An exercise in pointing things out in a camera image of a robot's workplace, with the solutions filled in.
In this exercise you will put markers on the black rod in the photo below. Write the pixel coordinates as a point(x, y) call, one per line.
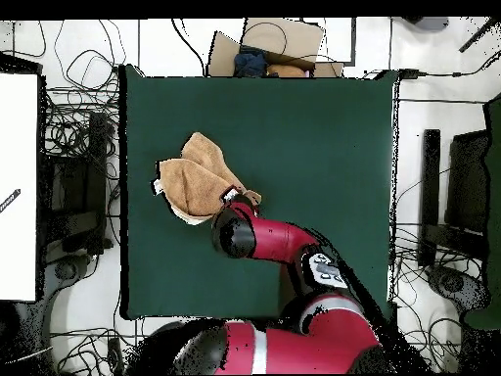
point(479, 35)

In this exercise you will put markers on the black pen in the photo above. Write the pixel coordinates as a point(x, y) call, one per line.
point(9, 200)

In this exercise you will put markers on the person's foot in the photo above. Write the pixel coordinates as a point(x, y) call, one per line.
point(430, 22)

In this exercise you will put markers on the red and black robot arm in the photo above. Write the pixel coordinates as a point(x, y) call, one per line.
point(282, 239)

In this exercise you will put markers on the black stand foot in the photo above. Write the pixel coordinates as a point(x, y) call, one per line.
point(454, 284)

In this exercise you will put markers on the dark blue cloth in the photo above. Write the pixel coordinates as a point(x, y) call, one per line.
point(250, 62)

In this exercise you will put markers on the black chair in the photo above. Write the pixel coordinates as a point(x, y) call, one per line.
point(467, 184)

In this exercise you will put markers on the tan terry towel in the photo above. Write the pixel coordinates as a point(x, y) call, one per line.
point(191, 184)

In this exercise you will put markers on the brown cardboard box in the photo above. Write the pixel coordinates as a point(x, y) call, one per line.
point(297, 39)

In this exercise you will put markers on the grey curved stand foot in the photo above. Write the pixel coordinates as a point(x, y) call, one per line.
point(62, 274)

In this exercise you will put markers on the dark green table cloth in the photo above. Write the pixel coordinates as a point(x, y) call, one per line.
point(332, 156)

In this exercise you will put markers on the dark green cloth cover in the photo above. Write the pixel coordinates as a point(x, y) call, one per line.
point(494, 196)

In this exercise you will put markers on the orange cloth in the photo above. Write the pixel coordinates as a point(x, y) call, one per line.
point(285, 71)

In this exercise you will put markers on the black power strip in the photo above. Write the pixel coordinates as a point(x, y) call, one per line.
point(116, 356)

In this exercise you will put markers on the black power adaptor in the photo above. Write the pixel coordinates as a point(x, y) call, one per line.
point(409, 73)

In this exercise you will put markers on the black upright bar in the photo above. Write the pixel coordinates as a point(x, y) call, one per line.
point(429, 188)

